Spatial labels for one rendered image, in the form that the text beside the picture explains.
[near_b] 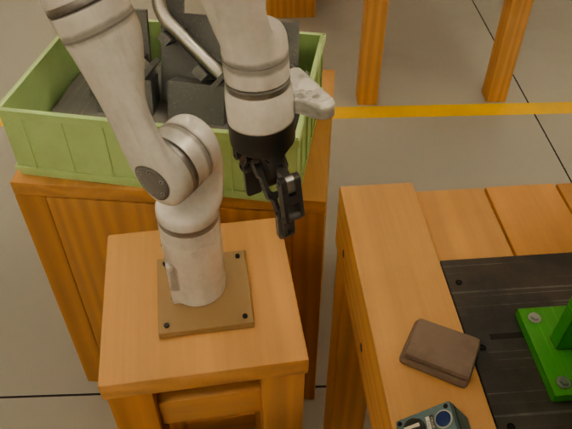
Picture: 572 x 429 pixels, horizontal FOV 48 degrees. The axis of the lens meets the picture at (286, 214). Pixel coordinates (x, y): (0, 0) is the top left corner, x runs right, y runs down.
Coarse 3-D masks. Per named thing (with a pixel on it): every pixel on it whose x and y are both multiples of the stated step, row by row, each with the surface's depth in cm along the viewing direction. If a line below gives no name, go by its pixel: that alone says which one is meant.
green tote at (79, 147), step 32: (160, 32) 156; (32, 64) 140; (64, 64) 152; (160, 64) 162; (320, 64) 149; (32, 96) 140; (32, 128) 130; (64, 128) 128; (96, 128) 127; (32, 160) 136; (64, 160) 134; (96, 160) 133; (224, 160) 127; (288, 160) 124; (224, 192) 133
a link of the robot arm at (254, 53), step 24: (216, 0) 58; (240, 0) 57; (264, 0) 58; (216, 24) 61; (240, 24) 59; (264, 24) 59; (240, 48) 62; (264, 48) 62; (288, 48) 65; (240, 72) 64; (264, 72) 64; (288, 72) 66
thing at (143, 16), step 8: (144, 16) 140; (144, 24) 141; (144, 32) 142; (144, 40) 143; (144, 48) 144; (152, 72) 146; (152, 80) 143; (152, 88) 143; (152, 96) 144; (152, 104) 144; (152, 112) 145
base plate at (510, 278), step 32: (512, 256) 107; (544, 256) 107; (480, 288) 102; (512, 288) 102; (544, 288) 102; (480, 320) 98; (512, 320) 98; (480, 352) 94; (512, 352) 94; (512, 384) 90; (544, 384) 90; (512, 416) 86; (544, 416) 86
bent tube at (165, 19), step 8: (152, 0) 136; (160, 0) 135; (160, 8) 136; (160, 16) 136; (168, 16) 136; (168, 24) 137; (176, 24) 137; (176, 32) 137; (184, 32) 137; (176, 40) 138; (184, 40) 137; (192, 40) 138; (184, 48) 138; (192, 48) 138; (200, 48) 138; (192, 56) 139; (200, 56) 138; (208, 56) 138; (200, 64) 139; (208, 64) 138; (216, 64) 139; (216, 72) 139
